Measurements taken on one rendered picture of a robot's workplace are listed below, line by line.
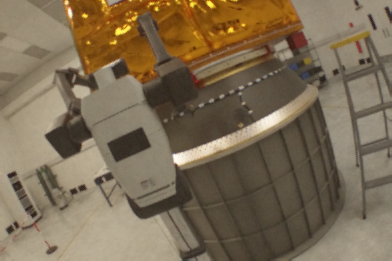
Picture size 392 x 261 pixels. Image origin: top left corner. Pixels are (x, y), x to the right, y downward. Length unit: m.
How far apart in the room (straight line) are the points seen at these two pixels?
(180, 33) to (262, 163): 1.15
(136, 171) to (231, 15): 1.45
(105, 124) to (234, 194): 1.12
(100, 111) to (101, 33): 1.23
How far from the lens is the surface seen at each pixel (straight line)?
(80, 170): 8.43
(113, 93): 0.68
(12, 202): 8.14
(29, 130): 9.49
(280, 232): 1.86
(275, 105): 1.59
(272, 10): 1.94
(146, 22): 1.05
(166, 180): 0.69
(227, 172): 1.48
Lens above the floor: 1.56
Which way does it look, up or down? 4 degrees down
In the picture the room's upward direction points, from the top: 24 degrees counter-clockwise
